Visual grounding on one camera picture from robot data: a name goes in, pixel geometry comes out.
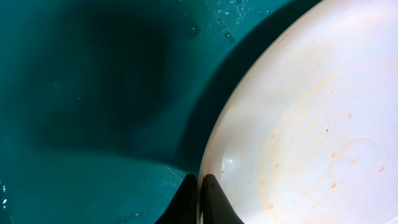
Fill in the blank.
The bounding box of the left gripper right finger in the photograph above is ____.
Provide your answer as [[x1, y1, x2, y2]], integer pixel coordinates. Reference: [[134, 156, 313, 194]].
[[201, 174, 244, 224]]

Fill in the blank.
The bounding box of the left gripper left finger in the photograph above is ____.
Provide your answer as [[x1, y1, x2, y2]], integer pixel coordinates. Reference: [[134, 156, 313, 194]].
[[155, 173, 197, 224]]

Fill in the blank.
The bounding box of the white plate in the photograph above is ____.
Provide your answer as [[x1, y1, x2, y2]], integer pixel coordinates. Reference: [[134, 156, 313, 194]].
[[198, 0, 397, 223]]

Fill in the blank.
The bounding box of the teal plastic tray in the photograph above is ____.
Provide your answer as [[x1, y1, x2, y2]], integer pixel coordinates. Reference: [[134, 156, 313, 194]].
[[1, 1, 315, 223]]

